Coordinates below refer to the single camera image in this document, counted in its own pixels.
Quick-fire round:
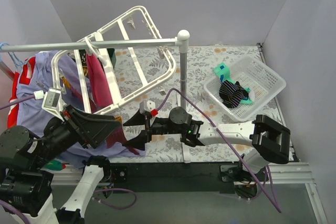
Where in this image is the magenta purple sock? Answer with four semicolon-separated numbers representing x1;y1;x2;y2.
106;116;140;155

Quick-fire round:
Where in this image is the teal patterned sock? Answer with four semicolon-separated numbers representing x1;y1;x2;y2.
213;62;255;104

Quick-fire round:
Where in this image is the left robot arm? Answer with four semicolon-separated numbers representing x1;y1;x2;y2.
1;105;122;223

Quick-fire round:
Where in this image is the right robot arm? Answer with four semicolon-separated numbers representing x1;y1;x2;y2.
123;106;290;181

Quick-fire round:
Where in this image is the white sock drying hanger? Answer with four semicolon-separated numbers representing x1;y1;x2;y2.
48;6;178;114

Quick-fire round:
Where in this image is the pink sock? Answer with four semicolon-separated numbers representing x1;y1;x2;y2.
86;53;113;108

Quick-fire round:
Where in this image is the floral table mat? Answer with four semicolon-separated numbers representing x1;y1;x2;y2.
110;45;284;163

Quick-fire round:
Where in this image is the yellow orange sock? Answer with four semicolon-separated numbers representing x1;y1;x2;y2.
61;76;71;89

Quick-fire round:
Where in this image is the lavender shirt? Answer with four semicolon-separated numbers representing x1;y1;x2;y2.
16;51;146;168

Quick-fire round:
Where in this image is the red rainbow garment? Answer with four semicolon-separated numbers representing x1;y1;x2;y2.
6;57;66;172

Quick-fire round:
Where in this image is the dark green sock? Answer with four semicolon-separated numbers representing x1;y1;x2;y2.
107;48;116;68

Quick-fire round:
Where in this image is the grey clothes rack stand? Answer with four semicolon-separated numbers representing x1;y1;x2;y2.
0;29;194;164

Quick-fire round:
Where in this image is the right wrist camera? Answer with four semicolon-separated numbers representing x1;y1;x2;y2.
139;100;158;116

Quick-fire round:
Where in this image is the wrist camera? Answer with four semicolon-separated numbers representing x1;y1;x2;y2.
33;88;66;120
139;100;158;116

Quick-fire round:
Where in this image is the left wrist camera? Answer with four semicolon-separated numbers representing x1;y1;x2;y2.
33;88;66;120

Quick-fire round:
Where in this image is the blue wire hanger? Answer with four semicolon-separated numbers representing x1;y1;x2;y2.
7;52;24;71

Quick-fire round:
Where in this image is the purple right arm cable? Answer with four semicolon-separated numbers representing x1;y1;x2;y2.
156;88;282;214

